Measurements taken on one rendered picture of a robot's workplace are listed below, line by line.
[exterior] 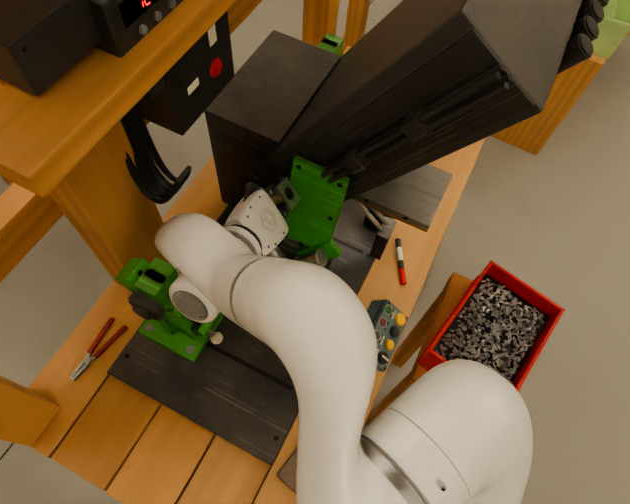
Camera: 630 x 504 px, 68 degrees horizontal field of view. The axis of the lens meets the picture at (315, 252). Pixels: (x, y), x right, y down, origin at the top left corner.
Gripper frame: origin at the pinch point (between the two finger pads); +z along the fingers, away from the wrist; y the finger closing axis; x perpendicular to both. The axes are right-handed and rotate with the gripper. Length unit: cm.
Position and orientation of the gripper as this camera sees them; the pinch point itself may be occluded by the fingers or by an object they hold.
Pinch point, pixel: (279, 198)
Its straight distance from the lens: 93.9
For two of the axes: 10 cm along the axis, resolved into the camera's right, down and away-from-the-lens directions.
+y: -5.0, -7.7, -3.9
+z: 3.7, -6.0, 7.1
